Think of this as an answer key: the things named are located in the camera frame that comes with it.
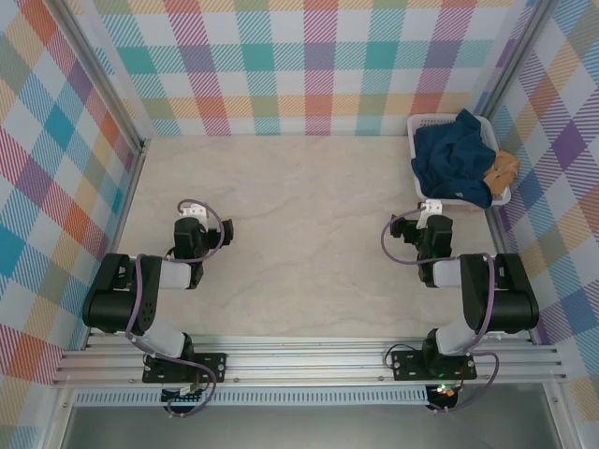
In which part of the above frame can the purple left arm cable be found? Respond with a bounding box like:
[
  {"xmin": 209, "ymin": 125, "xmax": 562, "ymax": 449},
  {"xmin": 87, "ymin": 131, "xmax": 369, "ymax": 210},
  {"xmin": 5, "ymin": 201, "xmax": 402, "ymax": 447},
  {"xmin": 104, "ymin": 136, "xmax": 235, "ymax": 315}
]
[{"xmin": 124, "ymin": 198, "xmax": 226, "ymax": 419}]

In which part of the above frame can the aluminium corner post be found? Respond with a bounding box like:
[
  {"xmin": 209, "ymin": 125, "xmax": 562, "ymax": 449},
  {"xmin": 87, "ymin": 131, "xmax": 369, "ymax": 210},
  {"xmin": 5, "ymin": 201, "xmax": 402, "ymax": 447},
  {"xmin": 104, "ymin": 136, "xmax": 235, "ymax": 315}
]
[
  {"xmin": 475, "ymin": 0, "xmax": 556, "ymax": 123},
  {"xmin": 54, "ymin": 0, "xmax": 152, "ymax": 155}
]

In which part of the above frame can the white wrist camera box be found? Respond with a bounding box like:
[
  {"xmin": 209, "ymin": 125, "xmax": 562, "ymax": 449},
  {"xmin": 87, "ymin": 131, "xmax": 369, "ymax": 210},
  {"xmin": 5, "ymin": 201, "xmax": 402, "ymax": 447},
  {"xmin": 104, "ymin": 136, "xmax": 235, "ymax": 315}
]
[
  {"xmin": 417, "ymin": 199, "xmax": 444, "ymax": 231},
  {"xmin": 181, "ymin": 202, "xmax": 208, "ymax": 225}
]

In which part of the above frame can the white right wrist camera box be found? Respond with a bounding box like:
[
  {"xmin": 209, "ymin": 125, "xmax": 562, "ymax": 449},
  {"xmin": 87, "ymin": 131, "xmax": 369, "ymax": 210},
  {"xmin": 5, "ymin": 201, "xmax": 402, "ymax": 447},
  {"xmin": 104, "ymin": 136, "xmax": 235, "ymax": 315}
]
[{"xmin": 417, "ymin": 199, "xmax": 444, "ymax": 231}]

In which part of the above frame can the navy blue t-shirt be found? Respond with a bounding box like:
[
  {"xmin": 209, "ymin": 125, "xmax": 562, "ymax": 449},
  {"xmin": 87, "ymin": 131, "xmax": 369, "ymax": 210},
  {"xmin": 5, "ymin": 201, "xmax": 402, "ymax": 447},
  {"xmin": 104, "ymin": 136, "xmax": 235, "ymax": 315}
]
[{"xmin": 410, "ymin": 109, "xmax": 498, "ymax": 210}]

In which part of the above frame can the white plastic laundry basket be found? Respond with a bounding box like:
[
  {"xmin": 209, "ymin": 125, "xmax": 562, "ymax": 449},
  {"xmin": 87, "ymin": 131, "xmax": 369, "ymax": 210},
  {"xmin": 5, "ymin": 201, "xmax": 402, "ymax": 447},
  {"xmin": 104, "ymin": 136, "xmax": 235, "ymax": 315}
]
[{"xmin": 406, "ymin": 113, "xmax": 513, "ymax": 208}]

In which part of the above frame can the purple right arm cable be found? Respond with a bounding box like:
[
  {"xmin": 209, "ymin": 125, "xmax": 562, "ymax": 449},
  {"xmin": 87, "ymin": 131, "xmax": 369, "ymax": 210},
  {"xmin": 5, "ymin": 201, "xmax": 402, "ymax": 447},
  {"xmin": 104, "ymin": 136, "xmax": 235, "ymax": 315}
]
[{"xmin": 381, "ymin": 209, "xmax": 500, "ymax": 413}]

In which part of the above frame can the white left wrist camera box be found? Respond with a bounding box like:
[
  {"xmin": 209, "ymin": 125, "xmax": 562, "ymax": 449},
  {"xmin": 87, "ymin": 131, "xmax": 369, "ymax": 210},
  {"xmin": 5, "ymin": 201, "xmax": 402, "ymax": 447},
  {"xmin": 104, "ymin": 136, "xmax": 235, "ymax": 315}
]
[{"xmin": 181, "ymin": 202, "xmax": 208, "ymax": 225}]

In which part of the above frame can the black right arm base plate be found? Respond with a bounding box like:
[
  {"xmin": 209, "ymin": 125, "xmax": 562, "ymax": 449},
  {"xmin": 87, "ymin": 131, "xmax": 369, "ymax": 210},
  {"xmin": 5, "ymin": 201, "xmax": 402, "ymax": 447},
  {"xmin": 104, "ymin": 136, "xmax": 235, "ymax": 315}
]
[{"xmin": 389, "ymin": 349, "xmax": 479, "ymax": 382}]

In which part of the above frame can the grey metal sheet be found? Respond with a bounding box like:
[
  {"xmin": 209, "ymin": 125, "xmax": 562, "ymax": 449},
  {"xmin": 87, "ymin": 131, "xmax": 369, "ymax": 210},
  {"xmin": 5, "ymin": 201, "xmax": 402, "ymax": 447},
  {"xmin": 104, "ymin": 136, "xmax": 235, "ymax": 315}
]
[{"xmin": 59, "ymin": 404, "xmax": 561, "ymax": 449}]

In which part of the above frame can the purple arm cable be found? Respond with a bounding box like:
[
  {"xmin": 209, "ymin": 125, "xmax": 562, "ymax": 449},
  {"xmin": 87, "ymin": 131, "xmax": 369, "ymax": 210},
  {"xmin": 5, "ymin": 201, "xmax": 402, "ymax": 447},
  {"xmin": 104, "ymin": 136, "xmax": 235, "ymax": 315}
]
[
  {"xmin": 124, "ymin": 198, "xmax": 226, "ymax": 419},
  {"xmin": 381, "ymin": 209, "xmax": 500, "ymax": 413}
]

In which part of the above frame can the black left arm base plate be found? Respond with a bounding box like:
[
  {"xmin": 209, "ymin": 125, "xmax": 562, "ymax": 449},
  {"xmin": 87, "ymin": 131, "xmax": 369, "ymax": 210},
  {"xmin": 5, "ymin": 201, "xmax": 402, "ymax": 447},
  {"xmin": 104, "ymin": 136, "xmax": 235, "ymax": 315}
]
[{"xmin": 141, "ymin": 352, "xmax": 228, "ymax": 385}]

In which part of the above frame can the tan t-shirt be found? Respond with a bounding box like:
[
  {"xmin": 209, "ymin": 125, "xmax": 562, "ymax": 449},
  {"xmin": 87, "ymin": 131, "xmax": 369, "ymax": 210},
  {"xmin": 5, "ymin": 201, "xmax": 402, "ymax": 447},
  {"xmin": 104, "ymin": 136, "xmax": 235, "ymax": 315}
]
[{"xmin": 483, "ymin": 149, "xmax": 521, "ymax": 195}]

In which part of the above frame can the white slotted cable duct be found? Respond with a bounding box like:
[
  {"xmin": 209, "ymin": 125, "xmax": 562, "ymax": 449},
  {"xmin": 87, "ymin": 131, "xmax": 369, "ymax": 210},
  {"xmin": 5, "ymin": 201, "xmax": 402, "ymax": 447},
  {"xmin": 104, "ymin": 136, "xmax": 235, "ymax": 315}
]
[{"xmin": 74, "ymin": 391, "xmax": 430, "ymax": 408}]

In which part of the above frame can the aluminium mounting rail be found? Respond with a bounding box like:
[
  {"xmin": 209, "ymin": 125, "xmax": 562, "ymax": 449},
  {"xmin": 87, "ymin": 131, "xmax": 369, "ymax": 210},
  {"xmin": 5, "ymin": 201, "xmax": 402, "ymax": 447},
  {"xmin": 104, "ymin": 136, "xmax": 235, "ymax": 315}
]
[{"xmin": 51, "ymin": 326, "xmax": 568, "ymax": 387}]

